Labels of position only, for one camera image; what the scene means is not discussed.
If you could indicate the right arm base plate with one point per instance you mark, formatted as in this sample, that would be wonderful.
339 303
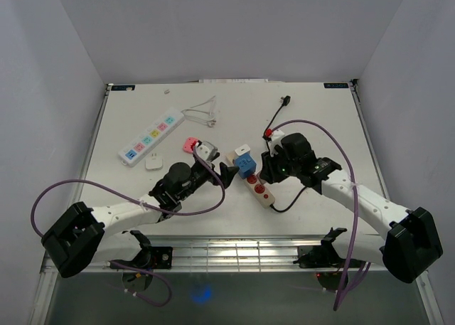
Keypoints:
318 256

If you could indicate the blue cube socket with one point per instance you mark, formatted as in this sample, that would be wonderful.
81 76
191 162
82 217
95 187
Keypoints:
246 164

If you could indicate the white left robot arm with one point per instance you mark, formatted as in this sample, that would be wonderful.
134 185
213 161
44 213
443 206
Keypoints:
83 235

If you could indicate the white usb charger plug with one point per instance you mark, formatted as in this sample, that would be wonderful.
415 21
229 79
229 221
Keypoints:
241 150

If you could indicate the white multicolour power strip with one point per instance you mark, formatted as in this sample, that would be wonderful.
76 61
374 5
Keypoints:
149 138

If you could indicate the beige red power strip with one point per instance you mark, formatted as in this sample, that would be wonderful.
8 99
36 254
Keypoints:
262 194

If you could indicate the pink plug adapter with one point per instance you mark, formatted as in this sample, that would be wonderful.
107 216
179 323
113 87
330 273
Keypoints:
189 144

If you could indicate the small white plug adapter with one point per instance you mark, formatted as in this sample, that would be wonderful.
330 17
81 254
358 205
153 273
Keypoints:
154 162

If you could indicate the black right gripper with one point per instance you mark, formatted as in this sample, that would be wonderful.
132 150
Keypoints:
268 173

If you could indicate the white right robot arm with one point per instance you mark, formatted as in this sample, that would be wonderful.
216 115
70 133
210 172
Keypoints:
408 242

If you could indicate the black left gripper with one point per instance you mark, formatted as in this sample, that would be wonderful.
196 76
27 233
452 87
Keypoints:
227 173

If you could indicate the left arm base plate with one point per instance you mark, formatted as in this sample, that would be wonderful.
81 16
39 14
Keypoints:
159 258

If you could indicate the papers at back edge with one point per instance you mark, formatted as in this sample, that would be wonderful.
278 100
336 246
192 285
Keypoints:
236 80

